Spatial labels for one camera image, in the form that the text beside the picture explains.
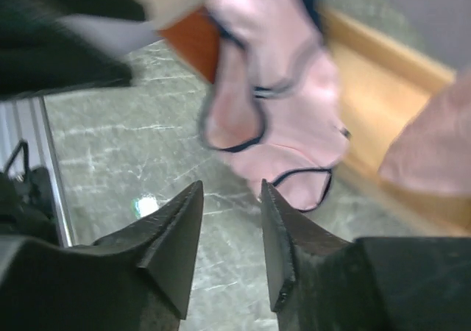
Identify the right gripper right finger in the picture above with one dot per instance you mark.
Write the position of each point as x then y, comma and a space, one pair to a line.
318, 281

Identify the pink underwear navy trim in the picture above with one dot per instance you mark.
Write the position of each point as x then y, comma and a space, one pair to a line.
272, 113

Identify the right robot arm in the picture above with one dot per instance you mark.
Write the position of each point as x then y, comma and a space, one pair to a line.
22, 206

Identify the wooden drying rack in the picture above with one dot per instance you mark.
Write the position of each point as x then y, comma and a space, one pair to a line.
384, 85

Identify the rust orange underwear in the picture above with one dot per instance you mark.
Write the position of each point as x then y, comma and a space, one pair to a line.
195, 39

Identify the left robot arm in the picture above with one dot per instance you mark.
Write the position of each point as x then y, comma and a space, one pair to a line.
57, 46

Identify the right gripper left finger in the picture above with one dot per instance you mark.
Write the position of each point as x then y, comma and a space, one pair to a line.
137, 278

